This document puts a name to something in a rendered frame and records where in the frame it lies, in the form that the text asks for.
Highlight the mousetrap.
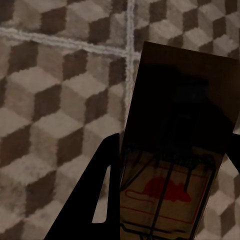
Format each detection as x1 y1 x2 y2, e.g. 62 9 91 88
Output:
119 41 240 240

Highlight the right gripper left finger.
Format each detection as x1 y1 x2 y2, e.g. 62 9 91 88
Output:
44 133 120 240

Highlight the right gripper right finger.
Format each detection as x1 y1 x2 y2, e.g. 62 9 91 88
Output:
225 133 240 173

